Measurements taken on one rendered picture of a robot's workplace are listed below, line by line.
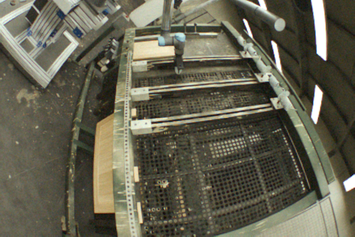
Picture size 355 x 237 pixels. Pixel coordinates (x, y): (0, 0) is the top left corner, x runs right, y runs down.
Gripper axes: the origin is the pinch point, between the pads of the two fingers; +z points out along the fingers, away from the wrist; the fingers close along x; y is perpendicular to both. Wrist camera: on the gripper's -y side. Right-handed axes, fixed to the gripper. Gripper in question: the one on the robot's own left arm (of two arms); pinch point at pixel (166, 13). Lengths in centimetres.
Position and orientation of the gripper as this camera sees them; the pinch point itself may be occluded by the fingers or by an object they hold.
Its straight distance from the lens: 178.8
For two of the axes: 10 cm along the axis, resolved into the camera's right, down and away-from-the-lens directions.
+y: 8.6, 3.3, 4.0
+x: -0.8, -6.8, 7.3
